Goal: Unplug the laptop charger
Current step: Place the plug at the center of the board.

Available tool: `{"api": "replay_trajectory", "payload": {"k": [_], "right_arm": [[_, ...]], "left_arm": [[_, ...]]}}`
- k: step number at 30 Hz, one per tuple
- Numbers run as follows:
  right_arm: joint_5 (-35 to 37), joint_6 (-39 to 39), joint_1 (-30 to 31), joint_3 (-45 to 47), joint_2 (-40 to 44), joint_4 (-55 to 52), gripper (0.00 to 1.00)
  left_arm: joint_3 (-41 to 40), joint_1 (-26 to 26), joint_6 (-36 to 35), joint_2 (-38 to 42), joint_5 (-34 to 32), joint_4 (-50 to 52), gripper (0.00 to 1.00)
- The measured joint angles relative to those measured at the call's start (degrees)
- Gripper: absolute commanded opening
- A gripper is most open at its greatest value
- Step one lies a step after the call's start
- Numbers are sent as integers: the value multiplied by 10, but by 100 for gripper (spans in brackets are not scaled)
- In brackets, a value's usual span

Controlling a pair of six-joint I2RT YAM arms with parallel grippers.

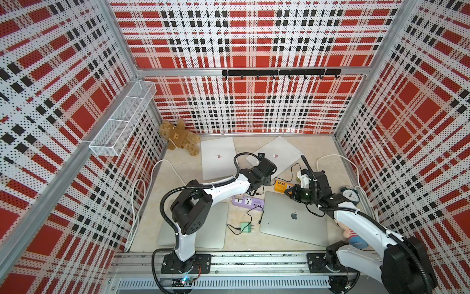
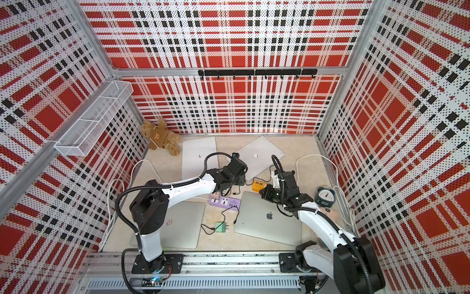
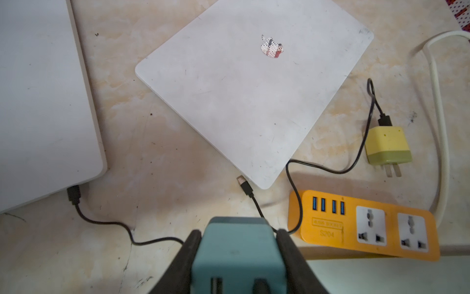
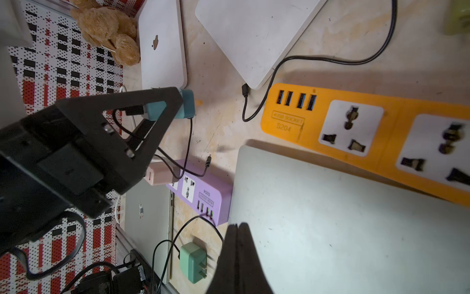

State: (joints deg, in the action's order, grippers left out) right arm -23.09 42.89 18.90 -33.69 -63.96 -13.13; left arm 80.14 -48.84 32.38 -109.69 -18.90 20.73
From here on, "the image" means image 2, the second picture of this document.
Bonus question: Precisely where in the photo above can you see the green charger adapter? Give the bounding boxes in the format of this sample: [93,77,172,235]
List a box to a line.
[214,222,227,233]

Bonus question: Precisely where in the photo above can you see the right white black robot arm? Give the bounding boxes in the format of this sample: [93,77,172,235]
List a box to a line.
[259,170,386,294]

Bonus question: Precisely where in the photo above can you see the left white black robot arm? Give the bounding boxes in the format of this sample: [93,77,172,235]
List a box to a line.
[115,152,248,274]

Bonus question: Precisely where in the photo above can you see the silver apple laptop front right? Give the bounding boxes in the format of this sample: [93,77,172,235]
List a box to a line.
[235,192,302,246]

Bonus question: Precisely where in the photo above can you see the pink charger adapter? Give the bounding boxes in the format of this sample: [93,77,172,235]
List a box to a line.
[211,191,221,199]

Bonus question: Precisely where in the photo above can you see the white laptop back right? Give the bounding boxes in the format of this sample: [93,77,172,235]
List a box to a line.
[236,137,285,182]

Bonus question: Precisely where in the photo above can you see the white laptop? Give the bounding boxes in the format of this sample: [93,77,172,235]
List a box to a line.
[182,137,217,180]
[236,137,285,182]

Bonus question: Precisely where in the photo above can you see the white laptop back left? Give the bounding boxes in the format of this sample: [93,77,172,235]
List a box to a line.
[182,137,217,180]

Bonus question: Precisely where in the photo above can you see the silver laptop front left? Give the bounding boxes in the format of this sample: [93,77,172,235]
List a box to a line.
[129,201,206,249]

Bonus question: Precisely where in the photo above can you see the orange power strip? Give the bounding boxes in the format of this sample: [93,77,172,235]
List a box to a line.
[252,180,267,193]

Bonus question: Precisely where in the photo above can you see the purple power strip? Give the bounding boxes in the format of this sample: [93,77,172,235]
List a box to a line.
[208,197,241,209]

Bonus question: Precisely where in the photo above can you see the teal alarm clock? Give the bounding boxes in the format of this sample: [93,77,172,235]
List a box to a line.
[314,187,336,208]

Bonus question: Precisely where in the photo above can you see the brown teddy bear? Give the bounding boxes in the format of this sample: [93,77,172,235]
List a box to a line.
[140,120,181,156]

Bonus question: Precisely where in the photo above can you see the white cable right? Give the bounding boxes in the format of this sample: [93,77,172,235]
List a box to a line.
[295,153,368,251]

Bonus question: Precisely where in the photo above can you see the black hook rail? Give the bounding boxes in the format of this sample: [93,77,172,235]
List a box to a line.
[198,69,318,78]

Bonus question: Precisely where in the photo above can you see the white wire mesh shelf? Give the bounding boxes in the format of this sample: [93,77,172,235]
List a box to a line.
[54,80,133,157]

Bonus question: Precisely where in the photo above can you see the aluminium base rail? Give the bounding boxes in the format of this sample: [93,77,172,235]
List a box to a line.
[73,251,338,294]

